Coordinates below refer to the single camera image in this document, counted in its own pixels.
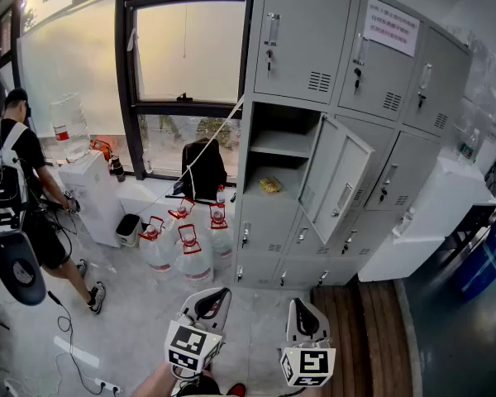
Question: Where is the orange bag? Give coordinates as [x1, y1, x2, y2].
[89, 138, 113, 160]

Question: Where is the black floor cable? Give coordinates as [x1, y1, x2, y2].
[47, 290, 104, 388]

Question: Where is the person's left forearm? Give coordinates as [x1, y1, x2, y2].
[131, 360, 179, 397]

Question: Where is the large clear water bottle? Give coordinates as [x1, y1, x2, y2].
[48, 92, 93, 163]

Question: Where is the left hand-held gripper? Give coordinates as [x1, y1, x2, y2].
[165, 287, 233, 380]

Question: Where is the small black waste bin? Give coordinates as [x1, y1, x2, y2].
[115, 213, 142, 247]

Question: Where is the black window frame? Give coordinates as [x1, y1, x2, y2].
[0, 0, 255, 181]

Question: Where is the grey locker door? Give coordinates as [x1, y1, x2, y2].
[298, 112, 376, 246]

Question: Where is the wooden slat platform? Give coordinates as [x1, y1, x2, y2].
[312, 281, 414, 397]

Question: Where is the blue box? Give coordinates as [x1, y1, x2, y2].
[454, 207, 496, 301]

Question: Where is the white rope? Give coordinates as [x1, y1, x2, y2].
[131, 95, 245, 217]

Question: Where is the black tumbler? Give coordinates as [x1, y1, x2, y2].
[109, 155, 127, 184]

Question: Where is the clear water jug red handle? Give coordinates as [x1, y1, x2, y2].
[167, 197, 196, 239]
[206, 203, 235, 270]
[174, 223, 215, 283]
[138, 216, 177, 271]

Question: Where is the black backpack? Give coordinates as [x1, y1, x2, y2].
[180, 137, 228, 204]

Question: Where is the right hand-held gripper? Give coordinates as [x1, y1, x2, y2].
[279, 297, 337, 388]

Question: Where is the white water dispenser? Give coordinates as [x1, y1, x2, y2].
[57, 150, 127, 248]

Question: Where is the grey metal locker cabinet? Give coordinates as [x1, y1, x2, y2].
[233, 0, 475, 291]

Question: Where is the yellow snack packet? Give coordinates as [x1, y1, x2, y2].
[259, 176, 283, 194]

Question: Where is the white paper notice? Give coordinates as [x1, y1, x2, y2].
[362, 0, 422, 58]

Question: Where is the white counter unit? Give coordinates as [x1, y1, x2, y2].
[357, 157, 496, 283]

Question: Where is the white window sill ledge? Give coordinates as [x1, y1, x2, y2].
[117, 175, 237, 227]

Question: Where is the white power strip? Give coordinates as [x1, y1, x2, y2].
[93, 377, 122, 395]

